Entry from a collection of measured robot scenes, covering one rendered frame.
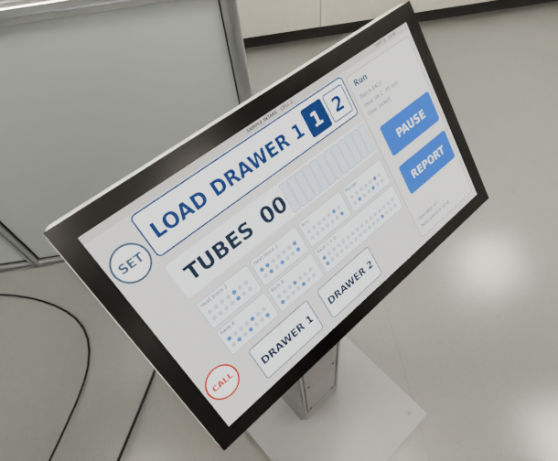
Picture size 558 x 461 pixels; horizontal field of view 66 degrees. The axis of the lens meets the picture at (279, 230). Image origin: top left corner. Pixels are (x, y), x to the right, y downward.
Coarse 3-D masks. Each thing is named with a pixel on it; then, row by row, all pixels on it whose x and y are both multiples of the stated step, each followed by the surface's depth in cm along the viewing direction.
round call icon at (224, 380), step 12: (228, 360) 48; (216, 372) 48; (228, 372) 48; (240, 372) 49; (204, 384) 47; (216, 384) 48; (228, 384) 49; (240, 384) 49; (216, 396) 48; (228, 396) 49
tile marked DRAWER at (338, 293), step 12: (360, 252) 56; (348, 264) 55; (360, 264) 56; (372, 264) 57; (336, 276) 54; (348, 276) 55; (360, 276) 56; (372, 276) 57; (324, 288) 53; (336, 288) 54; (348, 288) 55; (360, 288) 56; (324, 300) 54; (336, 300) 54; (348, 300) 55; (336, 312) 55
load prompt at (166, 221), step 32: (320, 96) 51; (288, 128) 49; (320, 128) 51; (224, 160) 46; (256, 160) 48; (288, 160) 50; (192, 192) 45; (224, 192) 47; (160, 224) 44; (192, 224) 45; (160, 256) 44
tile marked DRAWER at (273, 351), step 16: (304, 304) 52; (288, 320) 52; (304, 320) 53; (272, 336) 51; (288, 336) 52; (304, 336) 53; (256, 352) 50; (272, 352) 51; (288, 352) 52; (272, 368) 51
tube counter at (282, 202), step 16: (352, 128) 53; (336, 144) 53; (352, 144) 54; (368, 144) 55; (320, 160) 52; (336, 160) 53; (352, 160) 54; (288, 176) 50; (304, 176) 51; (320, 176) 52; (336, 176) 53; (272, 192) 49; (288, 192) 50; (304, 192) 51; (320, 192) 52; (256, 208) 48; (272, 208) 49; (288, 208) 50; (304, 208) 51; (272, 224) 50
